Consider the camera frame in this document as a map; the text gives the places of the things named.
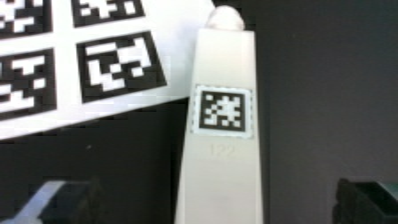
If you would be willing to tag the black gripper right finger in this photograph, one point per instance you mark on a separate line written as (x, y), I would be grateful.
(366, 203)

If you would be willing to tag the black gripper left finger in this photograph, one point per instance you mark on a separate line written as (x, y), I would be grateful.
(64, 204)

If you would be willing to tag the white desk leg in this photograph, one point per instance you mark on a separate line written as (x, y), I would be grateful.
(218, 193)

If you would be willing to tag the white marker base plate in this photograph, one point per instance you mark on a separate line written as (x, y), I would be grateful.
(96, 58)

